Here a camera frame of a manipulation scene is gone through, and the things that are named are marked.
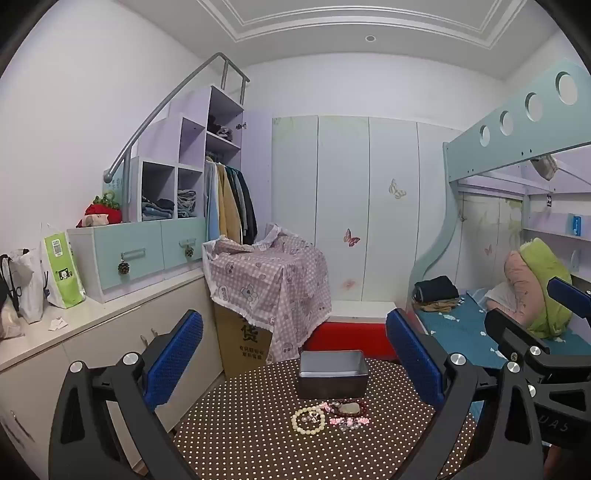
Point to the dark folded clothes in cubby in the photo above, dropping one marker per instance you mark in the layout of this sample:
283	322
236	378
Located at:
219	130

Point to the grey hanging pouch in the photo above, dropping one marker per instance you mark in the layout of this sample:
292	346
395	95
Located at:
545	167

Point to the light blue hanging garment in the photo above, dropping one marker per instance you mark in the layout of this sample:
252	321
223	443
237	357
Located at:
212	207

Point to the silver dangling earring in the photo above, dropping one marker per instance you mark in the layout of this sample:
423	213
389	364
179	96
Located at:
314	418

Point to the lilac stair cabinet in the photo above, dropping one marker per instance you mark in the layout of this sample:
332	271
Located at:
159	129

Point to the blue can on shelf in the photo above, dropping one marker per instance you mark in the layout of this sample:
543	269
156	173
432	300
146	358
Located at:
576	225

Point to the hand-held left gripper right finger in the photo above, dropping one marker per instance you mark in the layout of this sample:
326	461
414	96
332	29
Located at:
413	357

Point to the folded tan garment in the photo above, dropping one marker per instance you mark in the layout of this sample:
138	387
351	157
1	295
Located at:
438	306

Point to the beige butterfly sticker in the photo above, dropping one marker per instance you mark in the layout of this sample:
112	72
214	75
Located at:
396	189

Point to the dark green hanging coat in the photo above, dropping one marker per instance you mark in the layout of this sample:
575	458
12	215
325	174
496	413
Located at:
248	207

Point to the pink butterfly sticker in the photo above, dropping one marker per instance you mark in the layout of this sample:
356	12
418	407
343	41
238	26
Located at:
351	237

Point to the brown polka dot tablecloth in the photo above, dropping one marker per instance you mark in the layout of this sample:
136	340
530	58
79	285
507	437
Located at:
254	434

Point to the blue bed sheet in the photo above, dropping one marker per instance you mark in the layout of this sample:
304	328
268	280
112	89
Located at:
461	334

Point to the narrow light blue drawer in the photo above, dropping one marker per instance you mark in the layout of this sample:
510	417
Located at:
182	237

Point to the grey metal handrail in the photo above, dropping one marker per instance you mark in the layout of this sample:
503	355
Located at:
175	94

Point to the grey metal box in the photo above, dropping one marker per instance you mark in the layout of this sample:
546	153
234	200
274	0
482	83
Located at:
332	381

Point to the white shopping bag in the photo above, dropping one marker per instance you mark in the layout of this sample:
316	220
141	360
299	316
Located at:
28	288

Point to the beige stone pendant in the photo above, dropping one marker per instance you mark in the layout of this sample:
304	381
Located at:
350	408

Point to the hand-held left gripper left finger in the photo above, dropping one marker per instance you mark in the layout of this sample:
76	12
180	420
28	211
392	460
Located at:
175	360

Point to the pink pillow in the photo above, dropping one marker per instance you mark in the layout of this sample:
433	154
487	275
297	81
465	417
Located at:
519	286

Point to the pale white pillow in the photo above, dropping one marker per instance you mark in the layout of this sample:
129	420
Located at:
496	295

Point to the mustard yellow hanging coat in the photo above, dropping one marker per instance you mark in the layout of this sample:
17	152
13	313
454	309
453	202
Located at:
228	207

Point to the folded blue jeans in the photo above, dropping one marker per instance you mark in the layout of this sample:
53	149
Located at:
157	208

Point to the brown cardboard box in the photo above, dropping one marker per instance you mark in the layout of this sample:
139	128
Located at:
240	341

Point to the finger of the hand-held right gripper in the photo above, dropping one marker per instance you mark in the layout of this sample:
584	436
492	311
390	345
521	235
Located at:
568	295
503	330

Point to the light blue bunk bed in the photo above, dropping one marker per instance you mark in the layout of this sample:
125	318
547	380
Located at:
466	148

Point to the white low cabinet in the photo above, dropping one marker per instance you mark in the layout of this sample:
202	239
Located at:
92	344

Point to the white paper scrap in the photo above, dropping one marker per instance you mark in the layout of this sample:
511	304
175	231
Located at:
56	323

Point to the red white storage box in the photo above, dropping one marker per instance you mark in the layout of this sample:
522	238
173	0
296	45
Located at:
351	339

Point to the black bag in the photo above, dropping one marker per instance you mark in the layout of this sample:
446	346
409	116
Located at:
4	286

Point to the white wardrobe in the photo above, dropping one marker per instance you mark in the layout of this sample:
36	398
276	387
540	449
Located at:
369	207

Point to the green white paper bag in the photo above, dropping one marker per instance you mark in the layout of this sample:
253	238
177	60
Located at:
62	272

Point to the wide light blue drawer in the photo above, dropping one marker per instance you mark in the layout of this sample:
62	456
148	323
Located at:
129	256

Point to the folded black garment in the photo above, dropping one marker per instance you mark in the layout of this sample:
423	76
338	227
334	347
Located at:
436	288

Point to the pink checkered cloth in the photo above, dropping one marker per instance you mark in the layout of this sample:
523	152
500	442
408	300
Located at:
272	286

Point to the folded grey blue clothes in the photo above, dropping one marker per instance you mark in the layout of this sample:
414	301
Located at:
186	203

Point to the red strawberry plush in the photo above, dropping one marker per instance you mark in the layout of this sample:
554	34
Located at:
101	214

